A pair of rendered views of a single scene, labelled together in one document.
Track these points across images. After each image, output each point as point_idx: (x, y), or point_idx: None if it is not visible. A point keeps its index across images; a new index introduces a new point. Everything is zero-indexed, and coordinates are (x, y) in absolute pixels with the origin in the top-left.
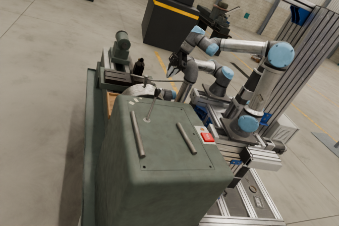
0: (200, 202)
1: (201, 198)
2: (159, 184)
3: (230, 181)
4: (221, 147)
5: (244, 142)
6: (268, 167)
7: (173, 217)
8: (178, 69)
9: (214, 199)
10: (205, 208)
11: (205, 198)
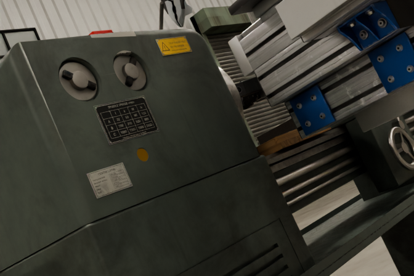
0: (17, 140)
1: (7, 126)
2: None
3: (8, 55)
4: (266, 55)
5: None
6: None
7: (17, 204)
8: None
9: (30, 119)
10: (40, 156)
11: (13, 122)
